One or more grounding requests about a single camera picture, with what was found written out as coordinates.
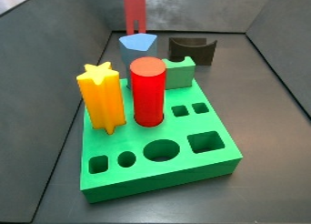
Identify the green notched foam block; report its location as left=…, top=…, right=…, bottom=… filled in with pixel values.
left=163, top=56, right=197, bottom=90

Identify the yellow star foam block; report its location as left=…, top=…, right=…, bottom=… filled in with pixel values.
left=76, top=62, right=127, bottom=135

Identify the blue pentagon foam block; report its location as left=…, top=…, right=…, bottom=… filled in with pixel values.
left=119, top=33, right=156, bottom=87

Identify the black curved foam block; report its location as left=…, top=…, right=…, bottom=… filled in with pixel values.
left=170, top=37, right=218, bottom=66

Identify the green foam shape board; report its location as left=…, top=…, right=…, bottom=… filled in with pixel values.
left=80, top=83, right=242, bottom=203

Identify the red cylinder foam block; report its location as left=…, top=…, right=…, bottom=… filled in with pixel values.
left=130, top=56, right=167, bottom=127

